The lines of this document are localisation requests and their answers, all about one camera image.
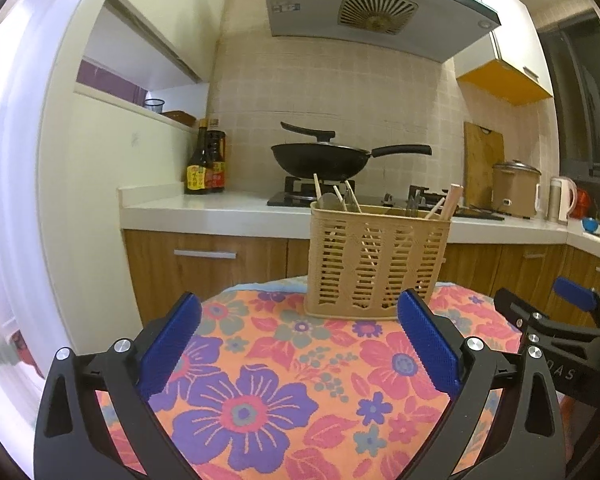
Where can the red label sauce bottle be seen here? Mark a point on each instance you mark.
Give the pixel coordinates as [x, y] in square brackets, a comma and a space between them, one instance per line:
[217, 149]

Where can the black gas stove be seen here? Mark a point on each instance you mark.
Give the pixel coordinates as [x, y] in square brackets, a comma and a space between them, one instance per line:
[301, 192]

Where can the brown rice cooker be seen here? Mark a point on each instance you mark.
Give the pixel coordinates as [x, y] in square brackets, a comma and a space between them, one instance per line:
[516, 189]

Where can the white electric kettle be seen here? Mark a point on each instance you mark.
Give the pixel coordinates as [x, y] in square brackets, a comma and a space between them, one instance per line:
[563, 197]

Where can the black wok with handle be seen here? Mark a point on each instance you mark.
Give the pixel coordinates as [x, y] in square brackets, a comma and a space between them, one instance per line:
[335, 162]

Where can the wooden cutting board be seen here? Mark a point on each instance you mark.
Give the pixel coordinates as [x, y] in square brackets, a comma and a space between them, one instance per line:
[483, 149]

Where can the small blue bowl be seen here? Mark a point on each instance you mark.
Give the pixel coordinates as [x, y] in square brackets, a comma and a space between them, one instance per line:
[590, 225]

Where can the wok lid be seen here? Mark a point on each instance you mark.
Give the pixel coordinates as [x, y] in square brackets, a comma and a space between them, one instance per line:
[319, 137]

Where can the upper wall cabinet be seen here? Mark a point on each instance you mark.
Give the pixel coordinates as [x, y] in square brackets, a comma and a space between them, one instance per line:
[509, 63]

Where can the clear grey plastic spoon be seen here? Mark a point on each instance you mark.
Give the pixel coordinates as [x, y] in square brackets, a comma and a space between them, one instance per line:
[351, 200]

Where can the white countertop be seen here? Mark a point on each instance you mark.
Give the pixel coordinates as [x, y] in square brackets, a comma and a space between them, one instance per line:
[165, 208]

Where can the red container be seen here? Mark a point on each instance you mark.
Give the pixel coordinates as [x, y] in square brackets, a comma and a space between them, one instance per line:
[583, 205]

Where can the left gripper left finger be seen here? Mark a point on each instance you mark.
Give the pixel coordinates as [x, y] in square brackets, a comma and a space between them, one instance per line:
[72, 439]

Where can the beige plastic utensil basket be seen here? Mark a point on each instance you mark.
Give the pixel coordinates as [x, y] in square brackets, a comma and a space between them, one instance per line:
[360, 262]

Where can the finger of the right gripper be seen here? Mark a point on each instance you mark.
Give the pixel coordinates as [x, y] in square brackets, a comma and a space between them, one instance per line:
[516, 311]
[583, 298]

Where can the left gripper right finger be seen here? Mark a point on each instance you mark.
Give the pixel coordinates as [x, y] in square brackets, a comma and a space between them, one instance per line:
[525, 440]

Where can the dark window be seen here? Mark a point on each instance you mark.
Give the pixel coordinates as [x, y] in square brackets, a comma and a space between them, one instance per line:
[572, 51]

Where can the floral orange tablecloth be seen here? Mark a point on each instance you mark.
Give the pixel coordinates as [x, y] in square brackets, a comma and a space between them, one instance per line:
[265, 391]

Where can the glass cup on shelf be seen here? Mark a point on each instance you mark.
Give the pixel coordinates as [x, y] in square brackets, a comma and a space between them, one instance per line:
[155, 105]

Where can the dark soy sauce bottle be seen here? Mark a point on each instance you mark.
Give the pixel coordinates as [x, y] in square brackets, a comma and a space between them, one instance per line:
[199, 166]

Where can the range hood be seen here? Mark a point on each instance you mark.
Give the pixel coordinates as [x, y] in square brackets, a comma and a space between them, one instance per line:
[433, 29]

